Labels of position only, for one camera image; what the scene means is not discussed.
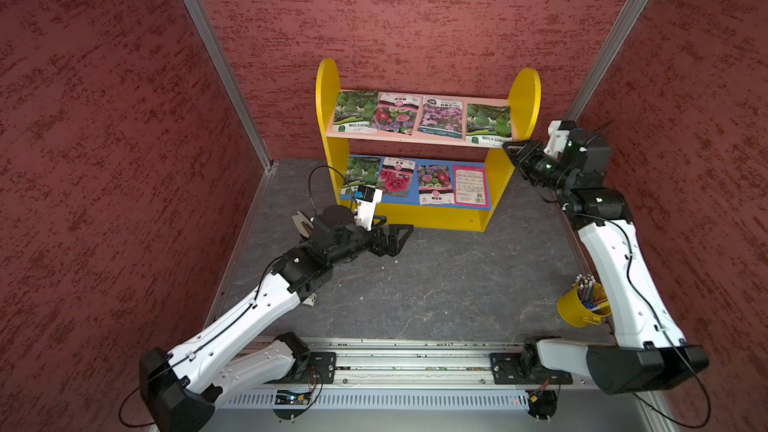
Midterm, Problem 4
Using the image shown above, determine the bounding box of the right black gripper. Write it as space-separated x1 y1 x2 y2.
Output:
501 137 575 192

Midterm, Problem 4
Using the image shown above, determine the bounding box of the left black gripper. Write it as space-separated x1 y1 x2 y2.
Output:
328 213 413 266

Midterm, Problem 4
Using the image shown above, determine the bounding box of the large green gourd seed bag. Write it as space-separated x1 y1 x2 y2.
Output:
465 103 512 147

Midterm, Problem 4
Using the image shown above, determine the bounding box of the purple flower seed bag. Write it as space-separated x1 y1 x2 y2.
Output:
417 97 464 139

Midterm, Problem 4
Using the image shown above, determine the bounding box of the pink zinnia seed bag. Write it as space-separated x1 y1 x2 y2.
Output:
370 92 422 135

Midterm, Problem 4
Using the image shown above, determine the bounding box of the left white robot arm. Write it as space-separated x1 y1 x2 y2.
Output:
138 205 414 431

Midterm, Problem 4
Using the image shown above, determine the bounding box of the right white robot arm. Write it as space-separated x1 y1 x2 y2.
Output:
503 129 709 395

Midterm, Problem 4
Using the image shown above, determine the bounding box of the pink back-side seed bag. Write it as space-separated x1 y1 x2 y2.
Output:
454 165 489 208

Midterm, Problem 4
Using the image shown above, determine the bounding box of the red dahlia seed bag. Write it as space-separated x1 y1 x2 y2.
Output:
376 157 416 199

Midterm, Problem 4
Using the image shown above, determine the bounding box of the mixed flower seed bag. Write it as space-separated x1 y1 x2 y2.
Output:
416 164 455 206

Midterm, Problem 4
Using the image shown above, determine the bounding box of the green gourd bag lower shelf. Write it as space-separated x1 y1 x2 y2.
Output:
340 155 383 195

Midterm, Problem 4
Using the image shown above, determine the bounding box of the yellow wooden shelf unit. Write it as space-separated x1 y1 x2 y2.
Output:
315 58 541 232

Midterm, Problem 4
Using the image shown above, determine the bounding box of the silver stapler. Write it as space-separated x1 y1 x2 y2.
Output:
292 211 313 239

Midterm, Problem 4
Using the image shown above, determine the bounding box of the yellow pencil cup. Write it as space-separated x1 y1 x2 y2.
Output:
557 274 612 328

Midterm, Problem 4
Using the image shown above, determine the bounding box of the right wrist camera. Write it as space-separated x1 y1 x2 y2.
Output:
544 120 577 159

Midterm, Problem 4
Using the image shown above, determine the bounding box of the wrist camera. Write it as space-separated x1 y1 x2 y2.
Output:
544 120 577 159
352 185 383 231

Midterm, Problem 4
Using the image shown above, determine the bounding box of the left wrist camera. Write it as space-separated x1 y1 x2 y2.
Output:
352 185 383 231

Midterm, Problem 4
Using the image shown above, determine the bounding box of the right corner aluminium post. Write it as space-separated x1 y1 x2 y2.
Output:
564 0 650 121

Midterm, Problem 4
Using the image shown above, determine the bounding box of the corner aluminium post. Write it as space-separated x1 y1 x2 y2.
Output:
182 0 274 172
564 0 650 121

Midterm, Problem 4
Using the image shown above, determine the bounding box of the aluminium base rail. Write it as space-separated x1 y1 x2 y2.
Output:
170 337 658 390

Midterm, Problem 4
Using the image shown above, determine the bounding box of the left corner aluminium post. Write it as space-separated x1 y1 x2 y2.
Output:
182 0 274 172

